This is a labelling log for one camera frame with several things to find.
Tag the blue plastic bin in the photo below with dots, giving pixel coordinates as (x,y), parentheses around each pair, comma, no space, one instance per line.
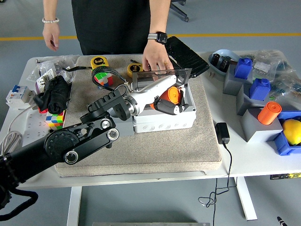
(284,146)

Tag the clear bag of components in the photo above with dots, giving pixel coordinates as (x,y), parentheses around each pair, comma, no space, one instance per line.
(270,58)
(287,84)

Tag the colourful puzzle cube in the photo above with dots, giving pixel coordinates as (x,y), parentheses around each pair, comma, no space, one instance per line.
(55,121)
(103,78)

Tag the yellow lemon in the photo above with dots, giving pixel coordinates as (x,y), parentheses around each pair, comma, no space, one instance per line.
(292,131)

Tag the black office chair base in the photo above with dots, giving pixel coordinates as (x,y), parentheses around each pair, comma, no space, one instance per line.
(181,13)

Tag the white purple circuit breaker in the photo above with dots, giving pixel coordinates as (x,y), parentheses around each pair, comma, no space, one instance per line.
(43,78)

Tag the grey plastic junction box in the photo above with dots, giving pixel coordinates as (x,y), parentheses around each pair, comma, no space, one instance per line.
(164,122)

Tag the grey-brown mat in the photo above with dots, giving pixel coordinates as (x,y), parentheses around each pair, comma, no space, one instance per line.
(152,150)

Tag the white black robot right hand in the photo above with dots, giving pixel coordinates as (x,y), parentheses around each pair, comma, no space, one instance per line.
(281,221)

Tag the person's right forearm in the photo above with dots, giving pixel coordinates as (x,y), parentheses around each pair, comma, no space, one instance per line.
(50,9)

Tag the black table control panel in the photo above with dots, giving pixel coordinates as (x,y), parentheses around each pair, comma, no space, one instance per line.
(285,176)

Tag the black electronic part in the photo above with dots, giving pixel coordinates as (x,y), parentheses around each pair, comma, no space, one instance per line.
(226,63)

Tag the white circuit breaker blue switch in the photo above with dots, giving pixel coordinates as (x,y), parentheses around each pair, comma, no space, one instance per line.
(16,94)

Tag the white table leg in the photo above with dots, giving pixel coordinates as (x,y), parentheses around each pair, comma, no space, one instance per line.
(245,197)
(74,204)

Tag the light blue bowl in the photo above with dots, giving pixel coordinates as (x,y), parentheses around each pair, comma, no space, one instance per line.
(229,54)

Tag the orange cylinder battery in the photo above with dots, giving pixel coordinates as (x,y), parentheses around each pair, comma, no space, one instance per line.
(268,115)
(171,95)

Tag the yellow tape measure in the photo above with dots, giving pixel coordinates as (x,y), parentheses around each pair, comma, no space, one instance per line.
(98,61)
(135,68)

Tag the black hard case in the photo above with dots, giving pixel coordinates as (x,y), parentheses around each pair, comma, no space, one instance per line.
(188,56)

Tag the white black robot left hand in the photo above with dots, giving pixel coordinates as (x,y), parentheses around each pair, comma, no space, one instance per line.
(152,91)

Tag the person's left forearm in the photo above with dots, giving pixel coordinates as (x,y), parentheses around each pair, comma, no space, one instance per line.
(160,18)

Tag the white power strip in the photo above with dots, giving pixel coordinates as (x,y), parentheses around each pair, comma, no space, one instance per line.
(35,127)

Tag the person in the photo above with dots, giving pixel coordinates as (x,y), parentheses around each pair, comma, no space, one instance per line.
(110,23)

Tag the black wrist watch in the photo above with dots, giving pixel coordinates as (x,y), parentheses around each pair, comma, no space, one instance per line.
(162,37)

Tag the black folded cloth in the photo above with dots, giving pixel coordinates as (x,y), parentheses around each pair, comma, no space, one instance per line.
(55,96)

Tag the person's left hand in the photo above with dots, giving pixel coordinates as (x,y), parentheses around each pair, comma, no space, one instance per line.
(155,56)

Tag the black power adapter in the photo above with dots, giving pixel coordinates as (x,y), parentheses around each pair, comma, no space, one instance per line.
(222,133)

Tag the blue bottle-shaped block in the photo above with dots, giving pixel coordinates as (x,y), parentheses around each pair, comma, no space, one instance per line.
(259,89)
(243,69)

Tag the grey holder block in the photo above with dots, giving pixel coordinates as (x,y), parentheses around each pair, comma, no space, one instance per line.
(258,131)
(243,103)
(231,86)

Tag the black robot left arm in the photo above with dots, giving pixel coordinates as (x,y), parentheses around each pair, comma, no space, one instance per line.
(82,141)

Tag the person's right hand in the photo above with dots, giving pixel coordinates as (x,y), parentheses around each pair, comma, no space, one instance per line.
(50,35)

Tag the clear bag of parts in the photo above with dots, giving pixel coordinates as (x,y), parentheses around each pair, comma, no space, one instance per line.
(60,62)

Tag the hinged windowed box lid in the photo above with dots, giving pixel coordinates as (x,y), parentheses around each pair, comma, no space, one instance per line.
(143,80)

